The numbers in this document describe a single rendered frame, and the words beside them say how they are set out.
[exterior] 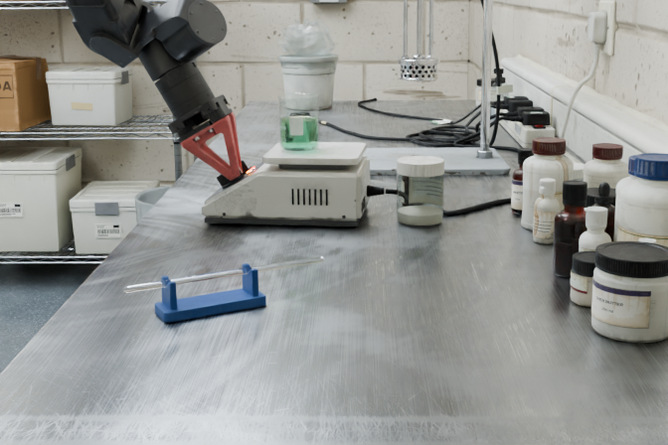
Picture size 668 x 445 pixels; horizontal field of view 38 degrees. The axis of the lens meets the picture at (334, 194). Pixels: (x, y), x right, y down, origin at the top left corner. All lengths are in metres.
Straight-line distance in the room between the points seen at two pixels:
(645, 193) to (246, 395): 0.44
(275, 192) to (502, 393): 0.54
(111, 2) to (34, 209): 2.37
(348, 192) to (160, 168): 2.61
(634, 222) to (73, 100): 2.71
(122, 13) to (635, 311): 0.68
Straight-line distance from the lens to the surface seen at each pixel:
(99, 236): 3.41
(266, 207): 1.20
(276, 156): 1.19
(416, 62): 1.56
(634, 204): 0.97
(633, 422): 0.71
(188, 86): 1.21
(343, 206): 1.18
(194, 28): 1.15
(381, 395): 0.73
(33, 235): 3.51
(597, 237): 0.97
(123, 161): 3.78
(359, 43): 3.61
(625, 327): 0.85
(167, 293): 0.89
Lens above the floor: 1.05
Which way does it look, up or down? 13 degrees down
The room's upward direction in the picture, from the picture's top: 1 degrees counter-clockwise
